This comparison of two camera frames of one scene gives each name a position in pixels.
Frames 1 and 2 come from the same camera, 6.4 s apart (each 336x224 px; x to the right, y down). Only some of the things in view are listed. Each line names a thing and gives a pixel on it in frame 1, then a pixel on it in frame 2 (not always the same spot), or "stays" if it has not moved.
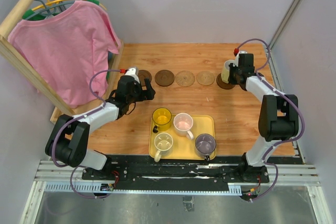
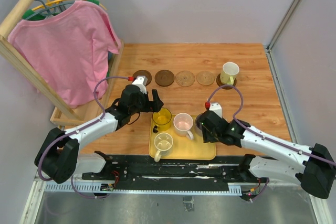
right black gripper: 231,68 -> 207,137
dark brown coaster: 142,74 stays
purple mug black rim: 205,144 -> 198,128
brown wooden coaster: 164,77 stays
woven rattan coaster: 205,77 stays
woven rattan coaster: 185,78 stays
